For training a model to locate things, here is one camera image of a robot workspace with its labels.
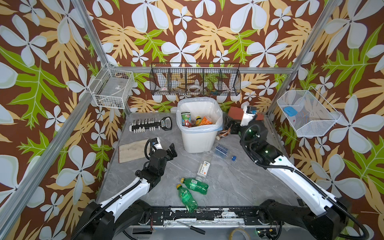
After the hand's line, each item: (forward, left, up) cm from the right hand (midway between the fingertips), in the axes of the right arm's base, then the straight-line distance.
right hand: (233, 116), depth 72 cm
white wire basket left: (+25, +68, 0) cm, 73 cm away
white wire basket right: (+9, -46, -7) cm, 47 cm away
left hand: (-4, +36, -18) cm, 40 cm away
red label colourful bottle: (+11, +24, -13) cm, 29 cm away
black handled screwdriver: (-42, +20, -34) cm, 58 cm away
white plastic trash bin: (-1, +16, -22) cm, 27 cm away
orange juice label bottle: (+3, +13, -7) cm, 15 cm away
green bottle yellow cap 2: (-29, +23, -34) cm, 51 cm away
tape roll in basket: (+34, +18, -7) cm, 39 cm away
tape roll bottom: (-45, -3, -30) cm, 54 cm away
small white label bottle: (-14, +14, -30) cm, 36 cm away
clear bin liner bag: (+18, +14, -10) cm, 25 cm away
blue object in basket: (+12, -38, -8) cm, 40 cm away
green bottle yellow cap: (-24, +19, -29) cm, 42 cm away
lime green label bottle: (+16, +16, -21) cm, 31 cm away
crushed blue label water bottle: (-3, +1, -29) cm, 30 cm away
